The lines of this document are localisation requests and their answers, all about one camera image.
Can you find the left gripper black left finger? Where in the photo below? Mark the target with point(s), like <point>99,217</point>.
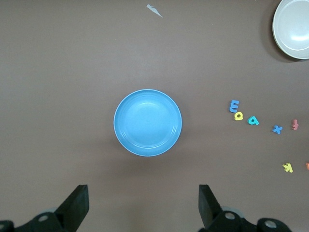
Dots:
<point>74,205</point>

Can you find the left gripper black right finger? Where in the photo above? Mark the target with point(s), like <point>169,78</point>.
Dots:
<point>207,207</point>

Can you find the yellow foam letter a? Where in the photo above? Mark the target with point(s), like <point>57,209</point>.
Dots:
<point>234,117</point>

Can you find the teal foam letter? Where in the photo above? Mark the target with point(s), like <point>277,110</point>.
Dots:
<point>249,121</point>

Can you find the blue foam letter E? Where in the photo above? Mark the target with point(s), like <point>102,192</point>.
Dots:
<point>233,106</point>

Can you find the yellow foam letter k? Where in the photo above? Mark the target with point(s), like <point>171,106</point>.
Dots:
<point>288,167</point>

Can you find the blue foam letter x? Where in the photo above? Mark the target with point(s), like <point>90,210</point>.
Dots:
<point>277,129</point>

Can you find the blue plate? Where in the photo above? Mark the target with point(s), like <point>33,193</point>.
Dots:
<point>147,120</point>

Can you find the orange foam letter v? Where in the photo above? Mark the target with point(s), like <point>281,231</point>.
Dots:
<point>307,166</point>

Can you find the red foam letter f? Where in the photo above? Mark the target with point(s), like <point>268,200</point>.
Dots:
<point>294,125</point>

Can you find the beige plate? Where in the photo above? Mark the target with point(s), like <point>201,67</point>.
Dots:
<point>294,29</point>

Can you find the white paper scrap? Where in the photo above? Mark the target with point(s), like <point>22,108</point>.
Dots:
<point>153,9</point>

